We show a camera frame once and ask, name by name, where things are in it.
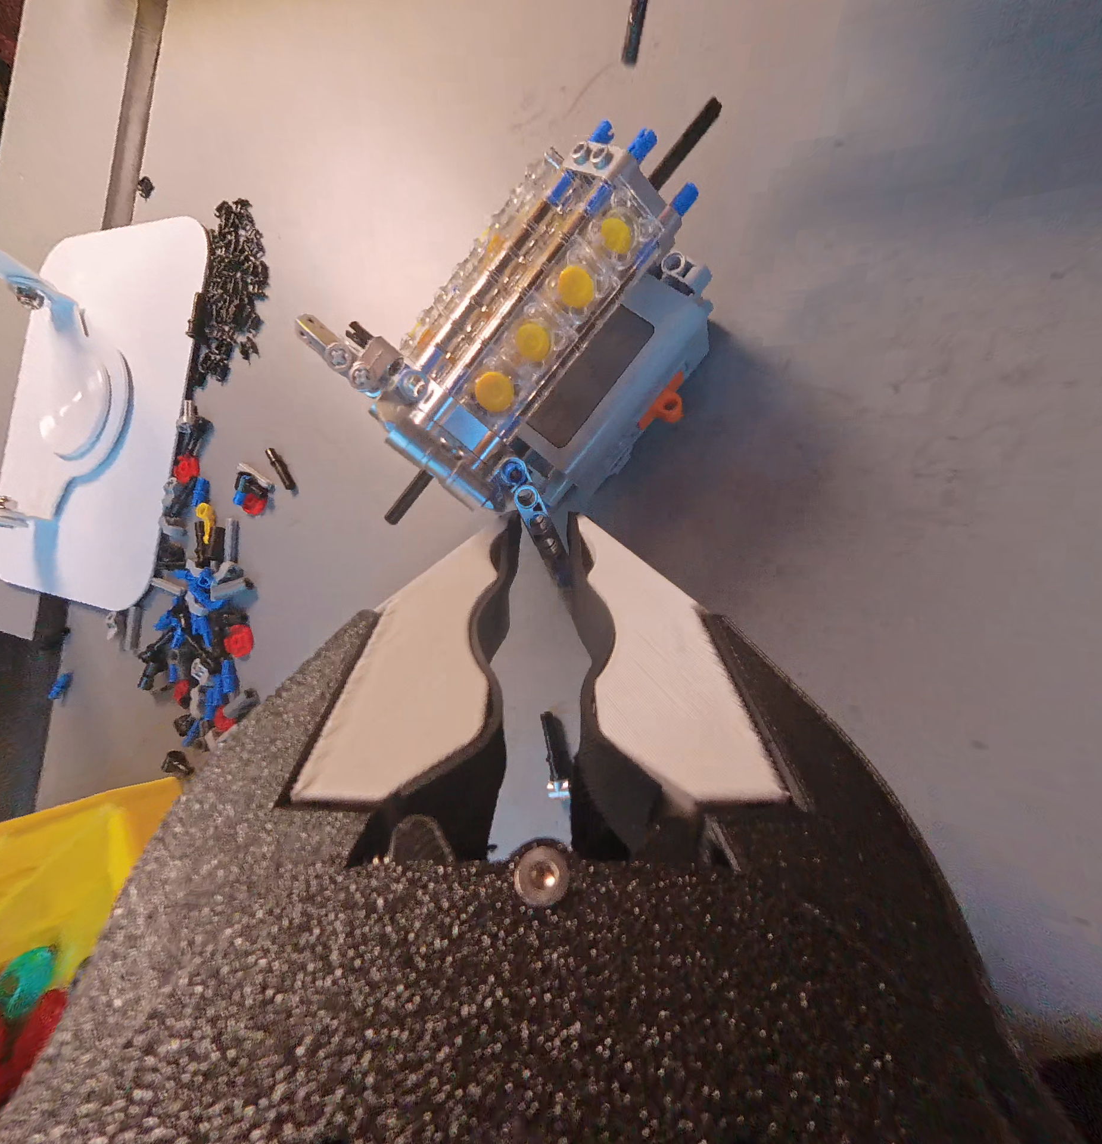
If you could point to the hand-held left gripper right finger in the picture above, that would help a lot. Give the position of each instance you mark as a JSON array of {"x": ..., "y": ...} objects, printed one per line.
[{"x": 687, "y": 706}]

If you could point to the heap of red black parts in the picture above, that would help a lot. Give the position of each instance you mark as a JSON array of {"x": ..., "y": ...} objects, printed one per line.
[{"x": 26, "y": 1009}]

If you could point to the scattered small coloured parts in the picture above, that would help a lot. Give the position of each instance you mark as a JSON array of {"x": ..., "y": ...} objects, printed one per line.
[{"x": 203, "y": 609}]

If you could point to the pile of small black parts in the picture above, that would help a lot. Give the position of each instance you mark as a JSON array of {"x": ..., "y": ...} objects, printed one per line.
[{"x": 228, "y": 286}]

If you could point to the yellow plastic bin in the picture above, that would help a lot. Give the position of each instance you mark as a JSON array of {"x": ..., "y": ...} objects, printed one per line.
[{"x": 70, "y": 858}]

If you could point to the toy engine model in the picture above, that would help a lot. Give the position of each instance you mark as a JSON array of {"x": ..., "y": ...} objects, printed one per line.
[{"x": 566, "y": 340}]

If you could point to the black long connector pin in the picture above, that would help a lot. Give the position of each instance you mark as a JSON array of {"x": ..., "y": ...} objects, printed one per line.
[{"x": 559, "y": 744}]

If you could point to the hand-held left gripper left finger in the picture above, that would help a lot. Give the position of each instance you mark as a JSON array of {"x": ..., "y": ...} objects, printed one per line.
[{"x": 410, "y": 706}]

